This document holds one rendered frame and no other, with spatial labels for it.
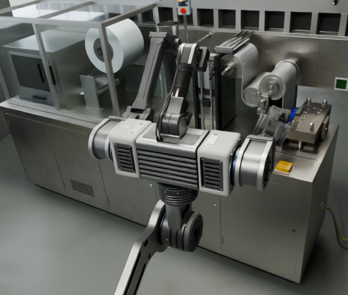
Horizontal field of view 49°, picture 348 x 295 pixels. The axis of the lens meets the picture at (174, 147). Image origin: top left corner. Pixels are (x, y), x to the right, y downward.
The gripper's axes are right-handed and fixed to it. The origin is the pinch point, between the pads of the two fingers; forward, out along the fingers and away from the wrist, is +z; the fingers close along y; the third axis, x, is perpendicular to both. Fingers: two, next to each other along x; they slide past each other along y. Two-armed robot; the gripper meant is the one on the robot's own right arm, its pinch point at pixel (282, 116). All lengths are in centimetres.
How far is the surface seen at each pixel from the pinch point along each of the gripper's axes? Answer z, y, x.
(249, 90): -8.0, -19.4, 10.8
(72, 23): -46, -125, 32
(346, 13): 0, 21, 59
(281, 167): -15.9, 8.8, -27.5
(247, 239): 15, -9, -79
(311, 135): -2.0, 17.8, -8.0
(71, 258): -4, -128, -129
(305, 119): 10.0, 10.9, 0.7
